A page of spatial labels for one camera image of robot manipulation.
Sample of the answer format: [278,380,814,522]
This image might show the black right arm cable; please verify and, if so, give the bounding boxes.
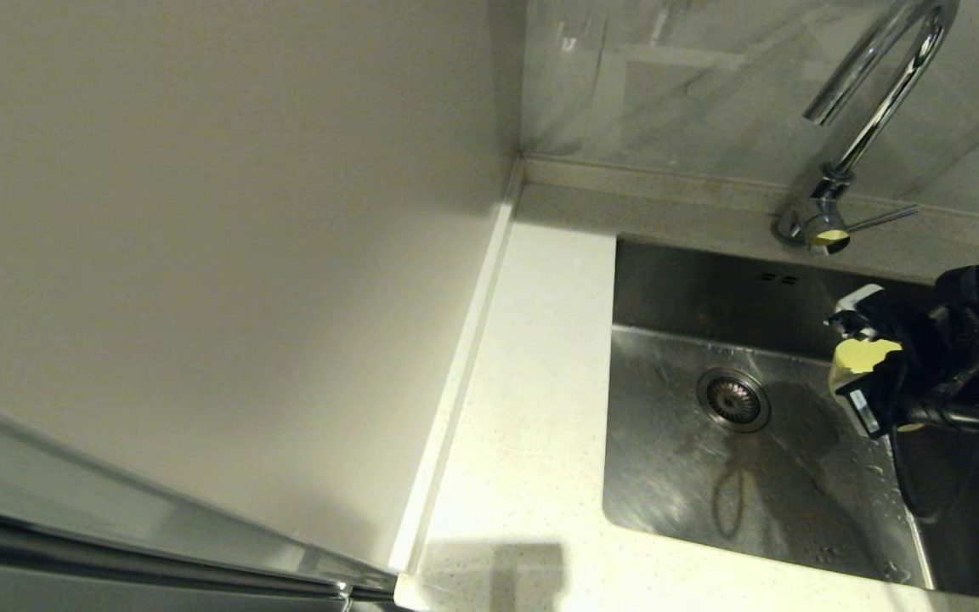
[887,357,979,524]

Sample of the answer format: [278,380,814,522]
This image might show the round metal drain strainer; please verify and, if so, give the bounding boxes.
[697,367,772,434]

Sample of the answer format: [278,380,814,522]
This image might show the chrome gooseneck faucet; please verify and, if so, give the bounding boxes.
[774,0,962,256]

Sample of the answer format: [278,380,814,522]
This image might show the chrome faucet lever handle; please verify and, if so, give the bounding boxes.
[845,204,921,235]

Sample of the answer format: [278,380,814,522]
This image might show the small yellow bowl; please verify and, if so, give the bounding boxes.
[828,337,924,434]

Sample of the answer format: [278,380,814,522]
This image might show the stainless steel sink basin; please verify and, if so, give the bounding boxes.
[600,235,979,606]

